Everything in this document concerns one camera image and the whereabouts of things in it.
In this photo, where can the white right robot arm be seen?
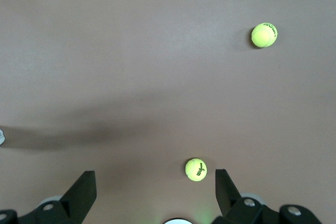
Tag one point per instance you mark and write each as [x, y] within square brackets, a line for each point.
[178, 221]

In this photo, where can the clear Wilson tennis ball can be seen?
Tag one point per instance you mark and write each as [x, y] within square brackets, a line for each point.
[1, 137]

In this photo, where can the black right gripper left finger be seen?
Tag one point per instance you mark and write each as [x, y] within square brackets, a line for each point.
[78, 197]

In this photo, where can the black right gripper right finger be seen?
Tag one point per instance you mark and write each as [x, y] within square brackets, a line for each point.
[228, 200]

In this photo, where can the brown table cover cloth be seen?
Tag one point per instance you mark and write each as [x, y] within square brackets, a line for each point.
[131, 51]

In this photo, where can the yellow tennis ball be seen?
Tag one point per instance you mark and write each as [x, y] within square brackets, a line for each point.
[264, 35]
[195, 169]

